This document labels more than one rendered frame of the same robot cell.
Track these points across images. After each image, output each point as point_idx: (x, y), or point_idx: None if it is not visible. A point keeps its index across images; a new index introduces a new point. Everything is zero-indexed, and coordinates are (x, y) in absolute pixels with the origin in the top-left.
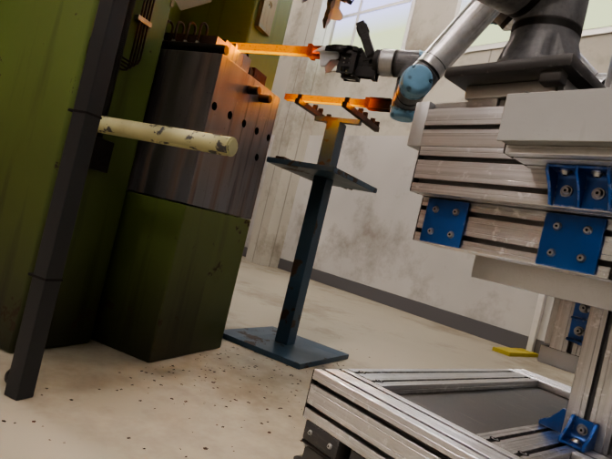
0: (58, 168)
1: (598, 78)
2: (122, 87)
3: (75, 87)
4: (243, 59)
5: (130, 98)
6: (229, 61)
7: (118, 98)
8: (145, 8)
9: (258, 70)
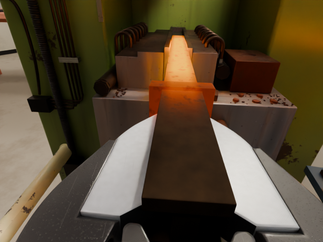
0: (60, 174)
1: None
2: (81, 119)
3: (44, 130)
4: (193, 62)
5: (94, 125)
6: (110, 102)
7: (82, 127)
8: (63, 46)
9: (245, 63)
